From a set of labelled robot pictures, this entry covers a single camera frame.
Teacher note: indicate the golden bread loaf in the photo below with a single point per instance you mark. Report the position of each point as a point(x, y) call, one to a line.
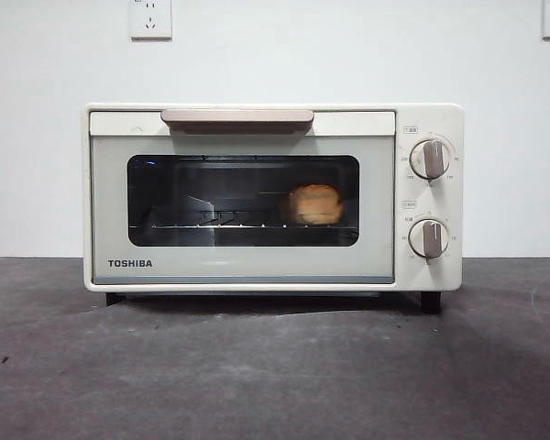
point(315, 205)

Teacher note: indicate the cream Toshiba toaster oven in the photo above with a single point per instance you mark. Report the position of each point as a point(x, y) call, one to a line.
point(442, 124)

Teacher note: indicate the cream timer knob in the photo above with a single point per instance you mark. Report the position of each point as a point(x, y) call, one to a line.
point(428, 238)

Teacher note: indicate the cream temperature knob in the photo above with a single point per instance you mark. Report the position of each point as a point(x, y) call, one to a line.
point(430, 159)

